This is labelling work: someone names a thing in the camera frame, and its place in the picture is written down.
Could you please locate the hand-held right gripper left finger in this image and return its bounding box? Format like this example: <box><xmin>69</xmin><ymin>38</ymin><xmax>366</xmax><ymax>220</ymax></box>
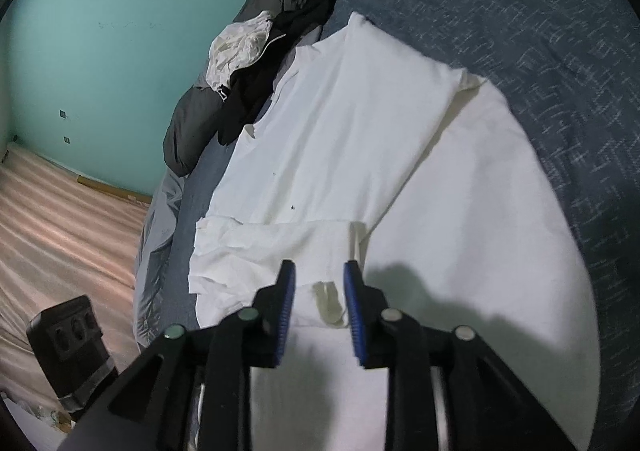
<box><xmin>65</xmin><ymin>260</ymin><xmax>297</xmax><ymax>451</ymax></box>

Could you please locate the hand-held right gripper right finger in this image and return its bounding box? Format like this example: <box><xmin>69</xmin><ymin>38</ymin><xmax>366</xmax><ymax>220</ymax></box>
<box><xmin>342</xmin><ymin>260</ymin><xmax>576</xmax><ymax>451</ymax></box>

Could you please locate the white long-sleeve shirt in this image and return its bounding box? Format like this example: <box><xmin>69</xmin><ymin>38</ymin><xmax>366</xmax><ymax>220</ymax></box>
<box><xmin>187</xmin><ymin>11</ymin><xmax>601</xmax><ymax>451</ymax></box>

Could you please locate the pink striped curtain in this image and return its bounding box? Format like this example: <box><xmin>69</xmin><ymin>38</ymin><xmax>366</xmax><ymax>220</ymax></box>
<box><xmin>0</xmin><ymin>141</ymin><xmax>151</xmax><ymax>412</ymax></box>

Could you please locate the light grey sheet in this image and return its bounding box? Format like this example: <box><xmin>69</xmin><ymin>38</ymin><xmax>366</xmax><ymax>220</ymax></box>
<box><xmin>132</xmin><ymin>166</ymin><xmax>190</xmax><ymax>347</ymax></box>

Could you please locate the wooden trim strip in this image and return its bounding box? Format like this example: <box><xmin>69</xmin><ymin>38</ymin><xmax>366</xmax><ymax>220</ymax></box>
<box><xmin>75</xmin><ymin>173</ymin><xmax>151</xmax><ymax>204</ymax></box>

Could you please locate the dark grey duvet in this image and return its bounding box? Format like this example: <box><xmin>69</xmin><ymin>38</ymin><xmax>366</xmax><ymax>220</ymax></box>
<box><xmin>162</xmin><ymin>0</ymin><xmax>391</xmax><ymax>176</ymax></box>

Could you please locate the black garment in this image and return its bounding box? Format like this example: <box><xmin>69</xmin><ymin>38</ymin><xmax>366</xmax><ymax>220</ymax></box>
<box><xmin>217</xmin><ymin>0</ymin><xmax>336</xmax><ymax>146</ymax></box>

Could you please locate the white crumpled garment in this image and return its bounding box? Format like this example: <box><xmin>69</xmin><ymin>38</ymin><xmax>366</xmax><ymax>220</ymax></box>
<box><xmin>206</xmin><ymin>11</ymin><xmax>276</xmax><ymax>94</ymax></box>

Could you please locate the bed with blue-grey sheet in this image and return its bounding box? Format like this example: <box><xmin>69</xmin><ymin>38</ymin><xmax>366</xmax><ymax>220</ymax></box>
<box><xmin>132</xmin><ymin>0</ymin><xmax>640</xmax><ymax>451</ymax></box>

